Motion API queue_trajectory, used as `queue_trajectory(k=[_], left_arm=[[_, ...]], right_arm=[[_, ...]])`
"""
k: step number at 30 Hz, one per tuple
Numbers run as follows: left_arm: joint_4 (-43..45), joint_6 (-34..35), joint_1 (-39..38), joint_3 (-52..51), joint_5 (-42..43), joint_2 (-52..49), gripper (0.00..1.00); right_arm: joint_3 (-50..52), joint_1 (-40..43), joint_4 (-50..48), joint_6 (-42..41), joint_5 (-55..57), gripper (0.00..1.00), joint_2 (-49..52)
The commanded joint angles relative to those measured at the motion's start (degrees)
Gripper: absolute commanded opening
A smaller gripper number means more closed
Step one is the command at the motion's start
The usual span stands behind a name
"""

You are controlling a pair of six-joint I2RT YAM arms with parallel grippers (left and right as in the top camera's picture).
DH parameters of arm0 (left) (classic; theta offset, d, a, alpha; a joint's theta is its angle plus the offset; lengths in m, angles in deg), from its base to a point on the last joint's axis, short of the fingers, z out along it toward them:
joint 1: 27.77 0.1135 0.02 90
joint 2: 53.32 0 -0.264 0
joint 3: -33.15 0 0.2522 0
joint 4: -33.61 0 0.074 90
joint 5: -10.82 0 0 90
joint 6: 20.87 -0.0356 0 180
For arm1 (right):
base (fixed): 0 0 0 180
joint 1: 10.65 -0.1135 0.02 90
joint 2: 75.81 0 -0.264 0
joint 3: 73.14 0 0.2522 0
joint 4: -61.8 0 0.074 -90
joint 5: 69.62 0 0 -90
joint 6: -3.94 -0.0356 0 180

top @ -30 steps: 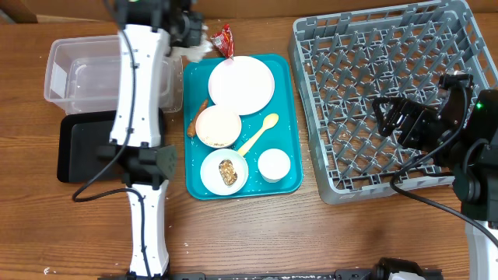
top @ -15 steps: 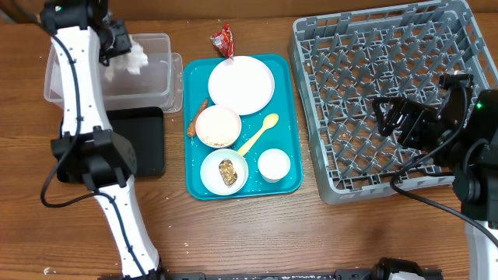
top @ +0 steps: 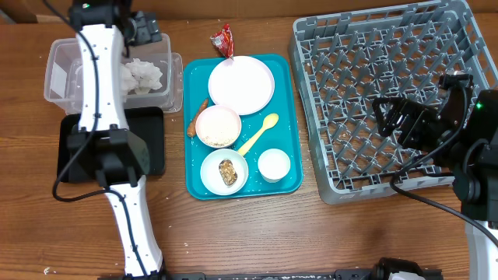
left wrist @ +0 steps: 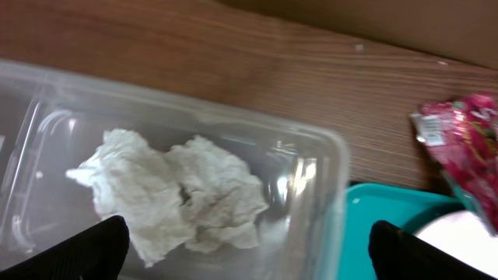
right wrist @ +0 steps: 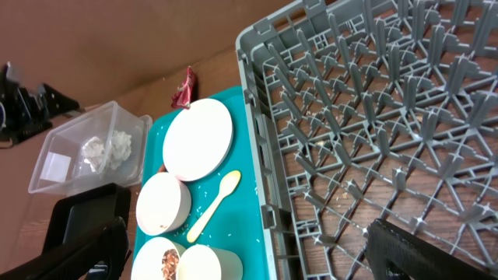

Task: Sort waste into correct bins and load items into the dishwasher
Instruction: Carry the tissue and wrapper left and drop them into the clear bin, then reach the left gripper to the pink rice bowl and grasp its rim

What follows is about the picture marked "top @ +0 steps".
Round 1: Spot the white napkin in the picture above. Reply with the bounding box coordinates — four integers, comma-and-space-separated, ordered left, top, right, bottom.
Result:
120, 58, 163, 96

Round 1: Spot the red snack wrapper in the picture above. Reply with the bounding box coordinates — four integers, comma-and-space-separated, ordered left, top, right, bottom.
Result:
210, 23, 234, 59

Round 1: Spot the orange carrot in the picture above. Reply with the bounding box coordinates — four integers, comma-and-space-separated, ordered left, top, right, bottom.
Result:
186, 98, 209, 138

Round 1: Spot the pink bowl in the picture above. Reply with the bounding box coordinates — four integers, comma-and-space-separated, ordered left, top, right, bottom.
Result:
195, 105, 242, 149

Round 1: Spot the white cup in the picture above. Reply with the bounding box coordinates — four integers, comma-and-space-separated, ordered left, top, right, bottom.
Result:
258, 149, 291, 183

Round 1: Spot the small white plate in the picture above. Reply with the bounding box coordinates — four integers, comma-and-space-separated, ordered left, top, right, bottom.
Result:
200, 149, 249, 196

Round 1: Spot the brown food chunk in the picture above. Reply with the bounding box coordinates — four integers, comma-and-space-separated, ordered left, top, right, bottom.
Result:
219, 159, 238, 187

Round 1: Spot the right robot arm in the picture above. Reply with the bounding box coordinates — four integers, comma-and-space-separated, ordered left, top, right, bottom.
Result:
373, 80, 497, 279

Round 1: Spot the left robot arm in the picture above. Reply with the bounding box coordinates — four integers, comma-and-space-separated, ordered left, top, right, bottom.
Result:
60, 1, 165, 279

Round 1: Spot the grey dishwasher rack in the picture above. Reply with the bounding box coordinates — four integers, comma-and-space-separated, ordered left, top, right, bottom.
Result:
289, 1, 497, 205

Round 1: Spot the clear plastic bin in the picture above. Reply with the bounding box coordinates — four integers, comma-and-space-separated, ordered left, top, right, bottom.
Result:
44, 33, 183, 114

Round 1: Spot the black tray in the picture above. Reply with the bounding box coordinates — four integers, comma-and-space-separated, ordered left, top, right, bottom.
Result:
57, 107, 165, 187

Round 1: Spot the large white plate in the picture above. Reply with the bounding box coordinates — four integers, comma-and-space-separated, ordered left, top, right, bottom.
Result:
208, 56, 275, 115

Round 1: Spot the yellow plastic spoon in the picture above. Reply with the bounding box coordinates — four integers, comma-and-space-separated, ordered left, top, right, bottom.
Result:
237, 113, 279, 156

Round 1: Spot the teal serving tray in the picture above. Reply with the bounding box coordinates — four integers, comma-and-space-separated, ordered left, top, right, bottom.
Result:
184, 54, 303, 201

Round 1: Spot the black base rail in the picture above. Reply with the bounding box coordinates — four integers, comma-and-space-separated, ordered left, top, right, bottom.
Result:
99, 257, 444, 280

